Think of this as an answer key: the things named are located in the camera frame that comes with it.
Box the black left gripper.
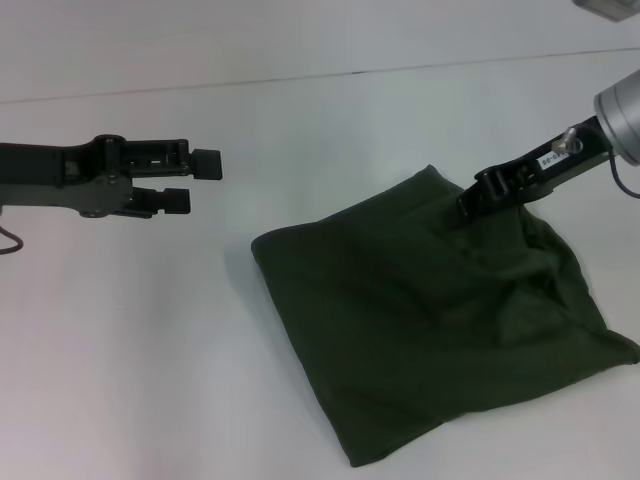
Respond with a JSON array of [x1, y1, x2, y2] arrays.
[[0, 133, 224, 221]]

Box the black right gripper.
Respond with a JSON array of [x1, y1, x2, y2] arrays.
[[457, 114, 614, 224]]

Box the dark green printed t-shirt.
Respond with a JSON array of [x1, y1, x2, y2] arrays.
[[249, 162, 640, 442]]

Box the grey left wrist cable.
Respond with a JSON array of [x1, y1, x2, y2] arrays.
[[0, 224, 25, 256]]

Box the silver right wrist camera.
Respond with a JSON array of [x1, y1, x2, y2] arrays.
[[572, 0, 640, 22]]

